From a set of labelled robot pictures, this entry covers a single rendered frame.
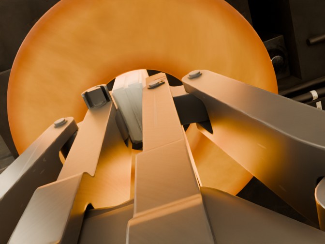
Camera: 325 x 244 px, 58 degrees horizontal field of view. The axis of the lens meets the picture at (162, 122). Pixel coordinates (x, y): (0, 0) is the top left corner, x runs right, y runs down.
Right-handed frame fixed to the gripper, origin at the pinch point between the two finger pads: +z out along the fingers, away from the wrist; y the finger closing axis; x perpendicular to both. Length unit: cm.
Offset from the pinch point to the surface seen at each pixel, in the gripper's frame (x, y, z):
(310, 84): -15.6, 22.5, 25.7
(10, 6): 10.0, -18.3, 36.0
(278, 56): -11.3, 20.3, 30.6
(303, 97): -14.1, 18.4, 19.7
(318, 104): -15.5, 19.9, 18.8
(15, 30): 6.5, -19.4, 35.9
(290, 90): -15.5, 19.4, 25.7
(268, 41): -8.9, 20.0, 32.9
